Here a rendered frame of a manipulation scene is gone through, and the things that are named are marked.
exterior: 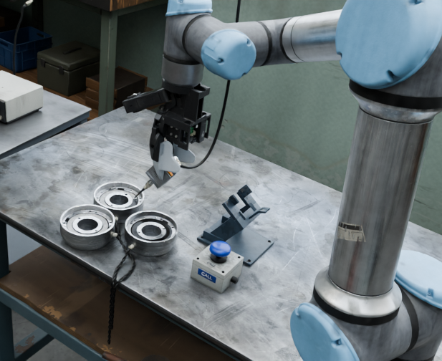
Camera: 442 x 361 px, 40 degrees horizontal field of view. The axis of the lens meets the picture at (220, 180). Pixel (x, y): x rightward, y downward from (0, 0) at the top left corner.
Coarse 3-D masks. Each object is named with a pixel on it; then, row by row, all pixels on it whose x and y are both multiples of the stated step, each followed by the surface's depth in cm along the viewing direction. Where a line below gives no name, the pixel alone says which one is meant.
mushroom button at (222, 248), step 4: (212, 244) 112; (216, 244) 112; (220, 244) 112; (224, 244) 113; (228, 244) 113; (212, 248) 112; (216, 248) 112; (220, 248) 112; (224, 248) 112; (228, 248) 112; (212, 252) 111; (216, 252) 111; (220, 252) 111; (224, 252) 111; (228, 252) 112; (216, 256) 113; (220, 256) 111; (224, 256) 111
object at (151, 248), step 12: (132, 216) 122; (144, 216) 124; (156, 216) 125; (168, 216) 124; (144, 228) 122; (156, 228) 123; (132, 240) 117; (144, 240) 116; (168, 240) 117; (144, 252) 118; (156, 252) 117
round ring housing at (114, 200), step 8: (104, 184) 130; (112, 184) 132; (120, 184) 132; (128, 184) 132; (96, 192) 128; (104, 192) 130; (136, 192) 132; (96, 200) 125; (112, 200) 130; (120, 200) 131; (128, 200) 129; (112, 208) 123; (120, 208) 124; (128, 208) 124; (136, 208) 126; (120, 216) 124; (128, 216) 125
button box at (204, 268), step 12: (204, 252) 115; (192, 264) 113; (204, 264) 112; (216, 264) 112; (228, 264) 113; (240, 264) 115; (192, 276) 115; (204, 276) 113; (216, 276) 111; (228, 276) 112; (216, 288) 112
